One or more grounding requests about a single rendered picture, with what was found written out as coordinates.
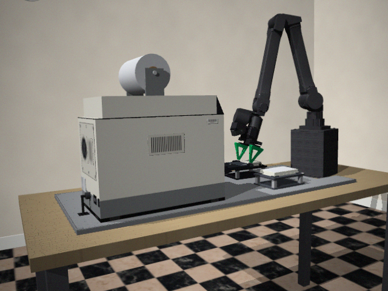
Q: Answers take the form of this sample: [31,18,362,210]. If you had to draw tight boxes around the white flat plate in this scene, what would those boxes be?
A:
[260,167,298,176]

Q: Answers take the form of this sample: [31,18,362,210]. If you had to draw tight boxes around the white well plate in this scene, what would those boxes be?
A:
[240,159,261,166]

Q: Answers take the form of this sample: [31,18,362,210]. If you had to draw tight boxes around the grey cylinder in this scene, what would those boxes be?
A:
[118,53,170,95]

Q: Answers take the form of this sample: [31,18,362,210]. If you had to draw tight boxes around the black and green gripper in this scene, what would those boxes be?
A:
[235,129,264,163]

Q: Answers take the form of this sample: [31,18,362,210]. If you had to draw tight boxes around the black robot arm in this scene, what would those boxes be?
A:
[230,13,330,139]

